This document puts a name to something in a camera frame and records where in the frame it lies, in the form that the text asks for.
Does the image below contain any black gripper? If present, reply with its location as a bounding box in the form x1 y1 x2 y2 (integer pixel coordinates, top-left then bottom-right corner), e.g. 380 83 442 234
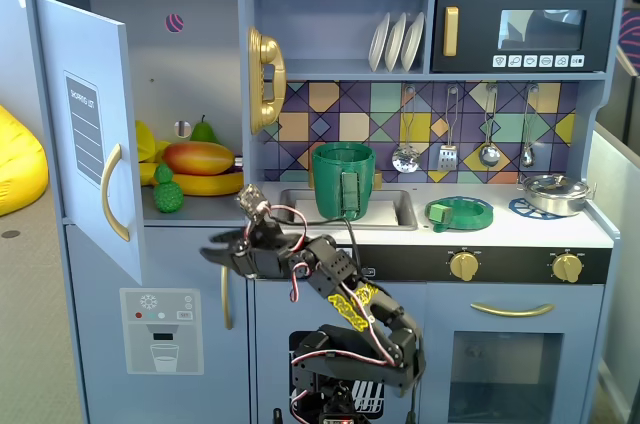
199 218 314 279

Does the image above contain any steel pot with lid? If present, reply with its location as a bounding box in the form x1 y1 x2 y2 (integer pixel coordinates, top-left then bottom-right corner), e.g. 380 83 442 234
517 172 598 218

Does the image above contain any gold microwave handle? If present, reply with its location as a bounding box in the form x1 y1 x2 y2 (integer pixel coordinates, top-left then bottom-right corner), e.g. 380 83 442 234
443 6 460 58

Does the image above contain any blue shopping list cabinet door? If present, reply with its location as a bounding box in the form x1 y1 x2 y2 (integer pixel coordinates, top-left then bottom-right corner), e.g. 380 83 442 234
33 0 147 286

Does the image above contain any steel toy spoon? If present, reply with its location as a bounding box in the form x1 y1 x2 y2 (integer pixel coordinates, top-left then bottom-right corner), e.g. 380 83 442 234
519 83 540 169

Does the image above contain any gold stove knob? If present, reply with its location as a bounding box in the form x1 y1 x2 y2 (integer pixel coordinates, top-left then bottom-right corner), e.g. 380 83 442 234
448 251 480 281
550 252 584 283

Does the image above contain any blue ice dispenser fridge door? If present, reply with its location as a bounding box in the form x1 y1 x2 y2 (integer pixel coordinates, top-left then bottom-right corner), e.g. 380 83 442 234
64 223 251 424

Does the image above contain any orange red toy mango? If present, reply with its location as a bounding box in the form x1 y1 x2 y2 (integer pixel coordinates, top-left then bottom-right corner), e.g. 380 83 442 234
162 141 236 176

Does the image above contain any grey toy sink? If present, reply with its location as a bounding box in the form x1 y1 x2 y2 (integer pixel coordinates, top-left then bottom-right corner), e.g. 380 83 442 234
278 187 419 232

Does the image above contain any red white servo wire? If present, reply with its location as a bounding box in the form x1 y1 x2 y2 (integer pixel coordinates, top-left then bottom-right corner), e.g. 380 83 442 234
267 204 309 303

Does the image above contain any black toy microwave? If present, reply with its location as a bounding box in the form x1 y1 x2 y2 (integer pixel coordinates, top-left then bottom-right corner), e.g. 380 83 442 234
430 0 619 75

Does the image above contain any gold toy telephone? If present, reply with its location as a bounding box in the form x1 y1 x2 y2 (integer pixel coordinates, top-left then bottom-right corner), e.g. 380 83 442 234
247 25 288 136

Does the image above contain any green toy pear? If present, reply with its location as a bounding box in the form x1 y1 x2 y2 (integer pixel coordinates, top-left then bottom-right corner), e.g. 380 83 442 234
189 115 222 145

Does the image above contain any green round printed lid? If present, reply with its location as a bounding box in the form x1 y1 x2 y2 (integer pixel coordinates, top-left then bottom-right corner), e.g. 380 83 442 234
424 195 495 234

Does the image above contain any steel toy ladle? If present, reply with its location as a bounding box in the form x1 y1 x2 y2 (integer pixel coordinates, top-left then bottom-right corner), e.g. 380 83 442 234
478 83 502 168

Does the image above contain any gold curved fridge door handle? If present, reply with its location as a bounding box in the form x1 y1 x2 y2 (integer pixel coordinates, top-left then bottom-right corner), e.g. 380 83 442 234
219 266 235 331

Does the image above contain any yellow beanbag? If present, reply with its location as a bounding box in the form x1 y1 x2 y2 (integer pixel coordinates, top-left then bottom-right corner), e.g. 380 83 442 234
0 104 50 218

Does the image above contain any green bumpy toy fruit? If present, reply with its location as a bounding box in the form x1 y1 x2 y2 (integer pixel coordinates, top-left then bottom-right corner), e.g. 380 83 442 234
152 161 185 215

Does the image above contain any white toy plate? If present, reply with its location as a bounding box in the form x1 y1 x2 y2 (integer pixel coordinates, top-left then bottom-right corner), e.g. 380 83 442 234
383 11 409 73
400 11 426 73
368 11 392 73

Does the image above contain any gold oven door handle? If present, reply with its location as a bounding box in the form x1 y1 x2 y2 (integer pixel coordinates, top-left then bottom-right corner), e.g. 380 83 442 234
469 301 555 319

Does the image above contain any large green printed mug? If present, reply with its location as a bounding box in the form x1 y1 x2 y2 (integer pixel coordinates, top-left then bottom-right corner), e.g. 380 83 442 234
312 142 377 221

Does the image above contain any yellow toy banana bunch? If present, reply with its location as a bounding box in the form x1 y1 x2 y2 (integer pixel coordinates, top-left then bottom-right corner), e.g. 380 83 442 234
134 118 246 198

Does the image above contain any thin black camera cable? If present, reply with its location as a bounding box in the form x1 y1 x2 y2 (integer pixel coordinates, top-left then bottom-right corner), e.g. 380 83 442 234
269 213 361 270

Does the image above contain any grey desk divider panel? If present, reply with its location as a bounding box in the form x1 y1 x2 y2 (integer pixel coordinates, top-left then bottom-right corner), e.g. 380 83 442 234
589 43 640 420

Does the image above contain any small wrist camera board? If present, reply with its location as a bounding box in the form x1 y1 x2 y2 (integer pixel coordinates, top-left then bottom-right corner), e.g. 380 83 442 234
234 182 274 223

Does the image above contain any blue round trivet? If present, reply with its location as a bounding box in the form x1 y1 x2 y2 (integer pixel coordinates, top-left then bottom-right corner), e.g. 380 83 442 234
508 197 581 221

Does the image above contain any blue oven door with window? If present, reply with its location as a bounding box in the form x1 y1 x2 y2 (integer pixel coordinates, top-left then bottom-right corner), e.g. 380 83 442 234
427 283 606 424

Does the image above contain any steel slotted spatula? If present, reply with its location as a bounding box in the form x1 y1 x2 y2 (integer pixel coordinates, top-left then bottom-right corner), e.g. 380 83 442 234
437 85 459 173

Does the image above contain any steel slotted skimmer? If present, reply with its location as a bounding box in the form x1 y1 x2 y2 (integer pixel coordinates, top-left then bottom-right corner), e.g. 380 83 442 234
391 85 419 174

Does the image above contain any gold curved cabinet door handle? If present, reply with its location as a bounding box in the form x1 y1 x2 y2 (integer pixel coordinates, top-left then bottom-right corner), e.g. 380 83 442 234
101 142 131 243

